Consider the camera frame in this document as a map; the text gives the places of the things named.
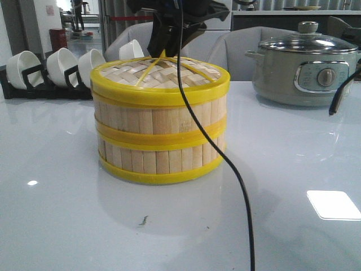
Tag grey chair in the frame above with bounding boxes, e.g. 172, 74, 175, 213
186, 26, 300, 82
104, 21, 190, 62

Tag red bin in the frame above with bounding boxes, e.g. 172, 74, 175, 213
49, 28, 68, 52

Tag bamboo steamer tier yellow rims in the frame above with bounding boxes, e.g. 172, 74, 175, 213
98, 135, 223, 185

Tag white cabinet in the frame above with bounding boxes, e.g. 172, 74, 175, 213
204, 0, 233, 30

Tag grey chair left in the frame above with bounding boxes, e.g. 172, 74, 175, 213
104, 21, 190, 62

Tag black dish rack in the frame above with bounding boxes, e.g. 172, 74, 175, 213
1, 64, 93, 100

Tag grey chair right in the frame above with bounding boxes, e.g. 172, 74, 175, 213
186, 26, 300, 82

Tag thin black cable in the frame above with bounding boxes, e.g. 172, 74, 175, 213
175, 0, 256, 271

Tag white bowl far right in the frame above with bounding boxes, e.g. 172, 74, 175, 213
118, 40, 144, 60

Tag dark sideboard counter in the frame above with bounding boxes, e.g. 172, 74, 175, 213
231, 10, 360, 33

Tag white bowl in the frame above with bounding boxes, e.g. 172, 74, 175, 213
78, 49, 105, 88
118, 40, 144, 60
46, 47, 78, 87
6, 50, 41, 89

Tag yellow rimmed woven bamboo lid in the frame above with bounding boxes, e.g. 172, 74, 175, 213
90, 56, 230, 108

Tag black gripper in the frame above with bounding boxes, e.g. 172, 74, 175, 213
126, 1, 230, 58

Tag glass cooker lid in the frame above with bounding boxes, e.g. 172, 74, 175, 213
258, 21, 358, 54

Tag grey-green electric cooker pot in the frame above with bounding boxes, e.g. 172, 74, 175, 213
245, 49, 360, 107

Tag white bowl far left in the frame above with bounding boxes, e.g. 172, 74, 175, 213
6, 50, 41, 89

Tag person in background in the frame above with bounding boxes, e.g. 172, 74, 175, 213
72, 0, 85, 30

